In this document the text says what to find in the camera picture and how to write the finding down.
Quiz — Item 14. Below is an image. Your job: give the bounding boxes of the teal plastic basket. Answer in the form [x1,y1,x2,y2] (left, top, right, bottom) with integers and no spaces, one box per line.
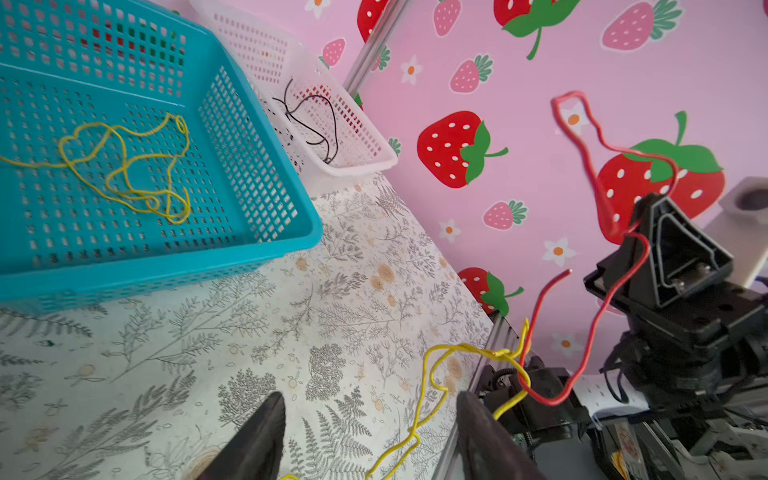
[1,1,322,314]

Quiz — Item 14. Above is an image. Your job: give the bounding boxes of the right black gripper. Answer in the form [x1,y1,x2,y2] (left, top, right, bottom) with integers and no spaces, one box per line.
[600,193,767,408]

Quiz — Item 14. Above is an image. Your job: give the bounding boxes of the right white plastic basket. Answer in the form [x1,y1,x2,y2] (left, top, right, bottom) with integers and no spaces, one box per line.
[192,1,398,197]

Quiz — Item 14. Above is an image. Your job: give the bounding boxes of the black cable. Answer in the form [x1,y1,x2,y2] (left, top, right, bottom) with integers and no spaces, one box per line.
[272,77,340,166]

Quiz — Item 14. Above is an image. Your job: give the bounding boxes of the right corner aluminium post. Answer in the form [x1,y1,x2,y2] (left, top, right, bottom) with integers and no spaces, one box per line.
[343,0,410,96]

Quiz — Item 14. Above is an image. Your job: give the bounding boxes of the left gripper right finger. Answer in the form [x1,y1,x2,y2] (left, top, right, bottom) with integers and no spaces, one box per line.
[456,392,546,480]

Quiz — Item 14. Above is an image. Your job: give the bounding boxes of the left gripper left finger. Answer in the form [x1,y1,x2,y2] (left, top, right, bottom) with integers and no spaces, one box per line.
[194,391,286,480]

